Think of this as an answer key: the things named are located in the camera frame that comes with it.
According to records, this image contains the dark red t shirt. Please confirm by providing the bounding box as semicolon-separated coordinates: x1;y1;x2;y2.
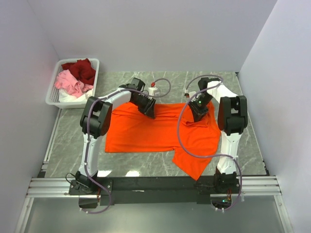
61;58;96;85

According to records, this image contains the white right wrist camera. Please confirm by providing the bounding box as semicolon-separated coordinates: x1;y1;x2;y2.
184;89;196;98

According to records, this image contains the orange t shirt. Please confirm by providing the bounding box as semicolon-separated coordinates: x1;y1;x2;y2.
105;102;221;180

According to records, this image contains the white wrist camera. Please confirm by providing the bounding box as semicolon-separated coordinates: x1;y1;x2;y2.
148;83;160;97
184;89;196;98

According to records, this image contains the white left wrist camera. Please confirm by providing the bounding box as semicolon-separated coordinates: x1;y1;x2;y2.
148;83;160;97

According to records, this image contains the aluminium rail frame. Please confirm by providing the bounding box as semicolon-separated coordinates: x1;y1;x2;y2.
16;110;294;233

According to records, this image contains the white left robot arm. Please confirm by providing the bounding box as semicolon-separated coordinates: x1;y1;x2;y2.
74;78;156;195

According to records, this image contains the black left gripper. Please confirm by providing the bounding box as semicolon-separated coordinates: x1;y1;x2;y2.
132;96;156;120

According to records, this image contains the pink t shirt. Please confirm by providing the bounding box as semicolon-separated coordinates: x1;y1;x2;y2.
54;70;93;98

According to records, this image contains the white plastic basket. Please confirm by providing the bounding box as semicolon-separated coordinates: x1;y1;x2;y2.
45;58;100;109

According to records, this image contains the white t shirt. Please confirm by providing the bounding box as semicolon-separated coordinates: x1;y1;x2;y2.
59;89;93;102

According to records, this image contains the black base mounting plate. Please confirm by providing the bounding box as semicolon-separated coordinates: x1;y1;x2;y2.
68;176;242;209

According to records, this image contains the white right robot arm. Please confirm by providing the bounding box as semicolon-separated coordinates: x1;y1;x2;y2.
184;75;248;194

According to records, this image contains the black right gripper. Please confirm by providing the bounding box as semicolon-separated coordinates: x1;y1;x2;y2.
188;94;213;124

